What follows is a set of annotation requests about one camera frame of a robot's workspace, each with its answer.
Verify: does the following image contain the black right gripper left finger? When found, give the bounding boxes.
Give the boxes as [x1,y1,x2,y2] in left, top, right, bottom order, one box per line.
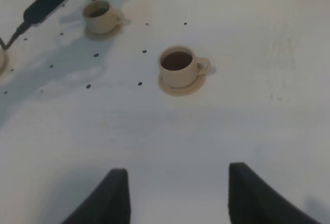
[63,169,131,224]

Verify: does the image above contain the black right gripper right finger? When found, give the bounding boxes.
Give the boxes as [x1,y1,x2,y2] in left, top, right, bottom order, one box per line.
[228,163,317,223]

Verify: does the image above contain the beige near saucer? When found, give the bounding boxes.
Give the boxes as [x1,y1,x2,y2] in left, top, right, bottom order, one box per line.
[158,74,207,97]

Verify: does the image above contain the beige near teacup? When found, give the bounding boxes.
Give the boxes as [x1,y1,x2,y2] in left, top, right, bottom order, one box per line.
[158,46,211,88]

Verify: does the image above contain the beige teacup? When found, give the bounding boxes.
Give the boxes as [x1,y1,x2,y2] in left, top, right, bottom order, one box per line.
[82,0,126,35]
[158,46,211,88]

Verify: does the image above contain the beige far teacup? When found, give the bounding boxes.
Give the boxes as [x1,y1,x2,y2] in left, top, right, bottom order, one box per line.
[82,0,126,35]

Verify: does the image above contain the black usb cable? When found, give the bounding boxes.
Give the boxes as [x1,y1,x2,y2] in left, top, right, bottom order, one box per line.
[0,22,29,51]

